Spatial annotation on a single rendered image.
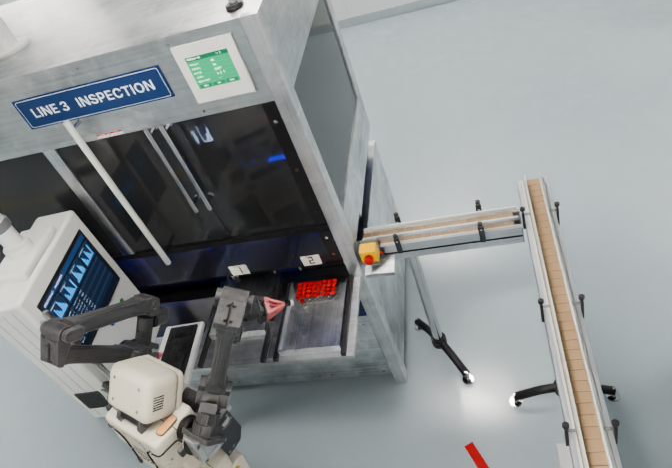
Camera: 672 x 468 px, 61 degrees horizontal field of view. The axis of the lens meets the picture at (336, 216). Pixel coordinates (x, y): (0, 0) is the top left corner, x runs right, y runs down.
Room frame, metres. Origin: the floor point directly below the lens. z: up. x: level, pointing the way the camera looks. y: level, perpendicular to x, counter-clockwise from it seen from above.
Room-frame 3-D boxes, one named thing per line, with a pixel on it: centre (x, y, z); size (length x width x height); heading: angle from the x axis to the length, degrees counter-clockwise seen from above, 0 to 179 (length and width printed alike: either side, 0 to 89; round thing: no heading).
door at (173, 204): (2.01, 0.67, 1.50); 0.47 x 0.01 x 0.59; 69
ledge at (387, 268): (1.78, -0.10, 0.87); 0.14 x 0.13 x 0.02; 159
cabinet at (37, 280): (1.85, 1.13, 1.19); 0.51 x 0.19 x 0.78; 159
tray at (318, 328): (1.62, 0.24, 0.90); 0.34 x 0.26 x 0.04; 159
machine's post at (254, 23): (1.78, 0.00, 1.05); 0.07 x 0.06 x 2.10; 159
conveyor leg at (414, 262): (1.83, -0.25, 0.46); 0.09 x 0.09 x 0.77; 69
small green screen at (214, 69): (1.81, 0.18, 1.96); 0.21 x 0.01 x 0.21; 69
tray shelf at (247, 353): (1.72, 0.39, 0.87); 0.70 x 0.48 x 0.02; 69
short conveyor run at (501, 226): (1.78, -0.39, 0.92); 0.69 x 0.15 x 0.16; 69
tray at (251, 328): (1.85, 0.52, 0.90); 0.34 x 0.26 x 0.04; 159
